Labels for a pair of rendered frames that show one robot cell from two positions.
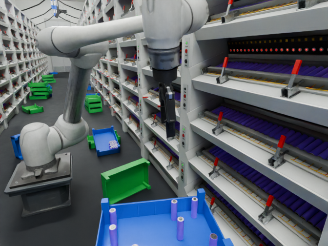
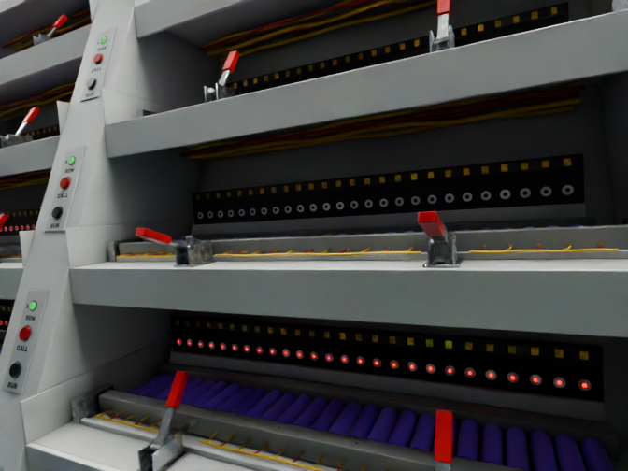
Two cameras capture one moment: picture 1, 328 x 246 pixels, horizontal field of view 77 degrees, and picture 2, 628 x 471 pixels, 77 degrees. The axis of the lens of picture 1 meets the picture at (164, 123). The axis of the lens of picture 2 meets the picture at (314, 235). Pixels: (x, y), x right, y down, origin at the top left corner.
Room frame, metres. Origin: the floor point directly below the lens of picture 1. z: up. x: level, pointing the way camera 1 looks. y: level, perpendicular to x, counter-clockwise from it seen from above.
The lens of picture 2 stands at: (0.99, 0.25, 0.50)
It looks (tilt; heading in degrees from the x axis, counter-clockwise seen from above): 15 degrees up; 320
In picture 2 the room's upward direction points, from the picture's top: 5 degrees clockwise
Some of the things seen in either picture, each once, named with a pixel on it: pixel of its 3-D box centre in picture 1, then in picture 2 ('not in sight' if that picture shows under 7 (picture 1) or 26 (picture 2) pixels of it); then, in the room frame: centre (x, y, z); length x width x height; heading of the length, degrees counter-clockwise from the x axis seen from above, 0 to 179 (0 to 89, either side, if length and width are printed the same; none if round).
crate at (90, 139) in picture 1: (103, 138); not in sight; (1.93, 0.61, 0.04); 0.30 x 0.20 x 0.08; 114
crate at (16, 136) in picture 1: (33, 142); not in sight; (1.72, 1.18, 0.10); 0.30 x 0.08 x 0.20; 152
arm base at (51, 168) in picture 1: (41, 165); not in sight; (1.06, 0.72, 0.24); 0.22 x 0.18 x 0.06; 20
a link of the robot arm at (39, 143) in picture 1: (38, 142); not in sight; (1.09, 0.72, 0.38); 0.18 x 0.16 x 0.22; 145
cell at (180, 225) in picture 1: (180, 228); not in sight; (0.42, -0.04, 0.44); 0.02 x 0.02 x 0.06
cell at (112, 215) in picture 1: (113, 218); not in sight; (0.46, 0.14, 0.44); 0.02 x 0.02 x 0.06
